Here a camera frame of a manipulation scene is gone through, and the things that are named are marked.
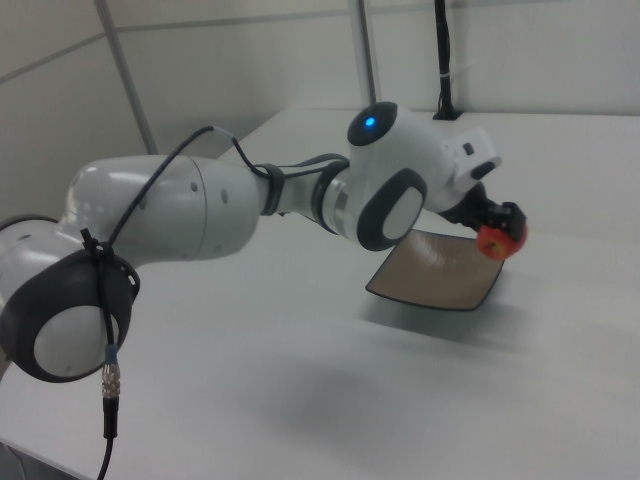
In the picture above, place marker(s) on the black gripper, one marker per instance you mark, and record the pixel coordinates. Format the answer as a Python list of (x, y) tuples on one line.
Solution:
[(467, 210)]

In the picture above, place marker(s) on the red apple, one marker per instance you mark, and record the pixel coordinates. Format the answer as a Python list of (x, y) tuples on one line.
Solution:
[(497, 245)]

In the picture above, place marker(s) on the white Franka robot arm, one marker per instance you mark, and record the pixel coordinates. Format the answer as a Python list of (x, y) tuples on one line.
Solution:
[(200, 210)]

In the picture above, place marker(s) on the square brown ceramic plate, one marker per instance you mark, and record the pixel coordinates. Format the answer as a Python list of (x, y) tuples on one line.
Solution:
[(440, 272)]

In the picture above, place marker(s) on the black pole with base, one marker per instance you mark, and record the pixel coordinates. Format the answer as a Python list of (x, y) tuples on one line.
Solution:
[(443, 60)]

